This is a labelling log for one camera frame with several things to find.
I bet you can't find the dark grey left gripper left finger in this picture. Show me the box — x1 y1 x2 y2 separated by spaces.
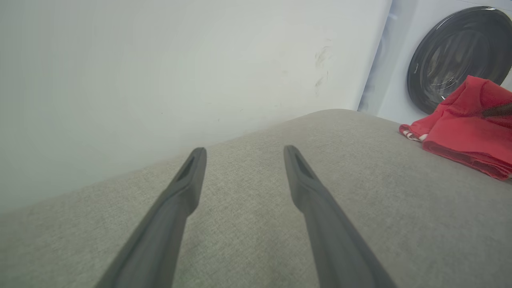
95 147 208 288

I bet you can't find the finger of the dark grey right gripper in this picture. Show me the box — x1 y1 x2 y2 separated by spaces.
482 103 512 119

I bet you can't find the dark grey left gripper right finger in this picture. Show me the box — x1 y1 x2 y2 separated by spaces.
283 144 397 288

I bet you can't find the red white-trimmed shirt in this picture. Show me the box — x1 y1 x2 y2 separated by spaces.
399 75 512 181

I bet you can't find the dark round washing machine door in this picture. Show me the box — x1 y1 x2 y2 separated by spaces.
407 6 512 115

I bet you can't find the grey fabric sofa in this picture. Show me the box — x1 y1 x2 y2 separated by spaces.
0 109 512 288

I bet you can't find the white washing machine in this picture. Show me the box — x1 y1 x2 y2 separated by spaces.
357 0 512 125

